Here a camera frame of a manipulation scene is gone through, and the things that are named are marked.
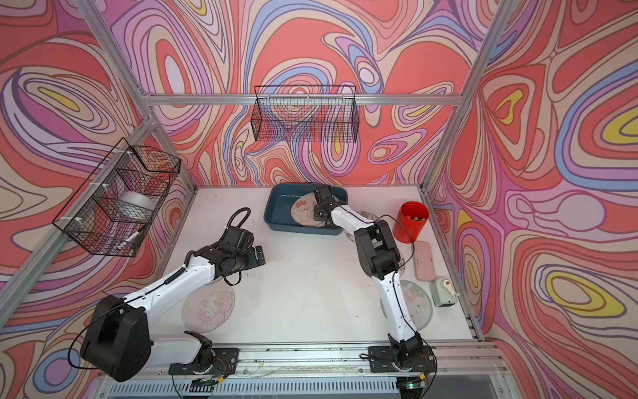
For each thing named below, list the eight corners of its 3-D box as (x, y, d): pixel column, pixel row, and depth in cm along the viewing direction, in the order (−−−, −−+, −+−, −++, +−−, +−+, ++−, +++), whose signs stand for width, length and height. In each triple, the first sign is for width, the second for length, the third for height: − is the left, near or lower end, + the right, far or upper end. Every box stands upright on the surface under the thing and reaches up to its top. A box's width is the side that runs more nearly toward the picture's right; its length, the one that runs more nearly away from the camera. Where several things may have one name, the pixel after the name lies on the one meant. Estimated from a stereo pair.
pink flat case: (416, 282, 91) (419, 277, 88) (411, 243, 102) (414, 238, 99) (433, 284, 91) (437, 279, 88) (427, 245, 102) (430, 240, 99)
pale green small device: (435, 308, 84) (443, 300, 79) (428, 286, 89) (435, 278, 84) (452, 308, 84) (461, 300, 79) (444, 286, 89) (452, 278, 84)
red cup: (394, 244, 102) (404, 222, 90) (390, 224, 109) (398, 201, 97) (419, 244, 102) (432, 222, 90) (413, 224, 109) (425, 201, 97)
